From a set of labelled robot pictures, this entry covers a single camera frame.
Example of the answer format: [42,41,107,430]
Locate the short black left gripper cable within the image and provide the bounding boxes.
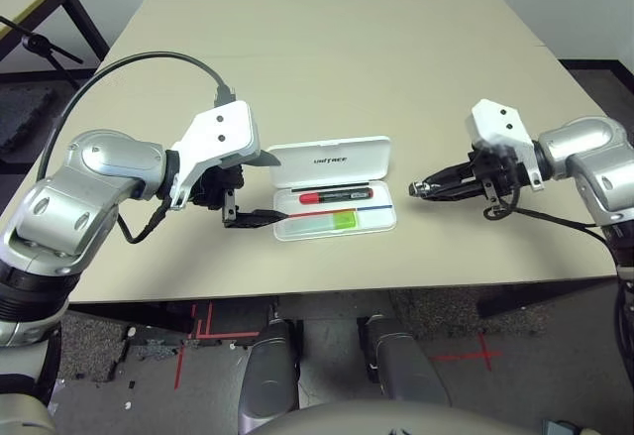
[116,204,167,246]

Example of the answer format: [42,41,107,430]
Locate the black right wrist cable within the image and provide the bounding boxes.
[482,191,634,357]

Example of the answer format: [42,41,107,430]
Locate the black left camera cable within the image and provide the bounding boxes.
[37,52,238,181]

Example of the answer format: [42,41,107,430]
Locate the grey right robot leg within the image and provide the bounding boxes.
[364,314,452,404]

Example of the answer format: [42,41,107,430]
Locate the grey robot torso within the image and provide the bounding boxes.
[245,399,546,435]

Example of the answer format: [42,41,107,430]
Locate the thin black pencil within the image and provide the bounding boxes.
[291,181,372,192]

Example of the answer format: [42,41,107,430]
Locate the grey robot leg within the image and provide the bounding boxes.
[364,314,452,404]
[237,318,301,431]

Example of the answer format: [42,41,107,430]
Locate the black table underframe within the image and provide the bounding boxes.
[68,278,615,337]

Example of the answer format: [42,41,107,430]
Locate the red and black marker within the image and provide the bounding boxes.
[298,187,376,206]

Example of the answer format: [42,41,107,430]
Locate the dark foam floor mat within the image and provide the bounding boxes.
[0,82,58,154]

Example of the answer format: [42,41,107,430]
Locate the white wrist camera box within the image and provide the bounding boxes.
[464,99,546,191]
[170,100,262,211]

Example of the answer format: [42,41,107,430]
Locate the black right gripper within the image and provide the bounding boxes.
[420,150,521,203]

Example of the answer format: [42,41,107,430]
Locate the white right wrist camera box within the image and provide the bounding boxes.
[464,99,546,191]

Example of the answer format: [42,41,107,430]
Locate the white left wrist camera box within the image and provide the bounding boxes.
[170,100,262,211]

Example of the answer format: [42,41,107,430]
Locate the grey left robot leg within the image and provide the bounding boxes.
[237,318,301,431]

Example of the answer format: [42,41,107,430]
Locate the white plastic pencil case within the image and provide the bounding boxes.
[266,135,400,243]

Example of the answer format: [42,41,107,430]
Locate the red floor tape cross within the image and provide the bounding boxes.
[429,333,502,372]

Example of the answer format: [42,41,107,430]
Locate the black tripod stand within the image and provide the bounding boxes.
[0,14,85,92]

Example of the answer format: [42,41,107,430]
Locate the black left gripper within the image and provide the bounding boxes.
[192,151,291,231]

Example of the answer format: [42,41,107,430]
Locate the clear case with green end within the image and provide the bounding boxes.
[282,209,359,236]

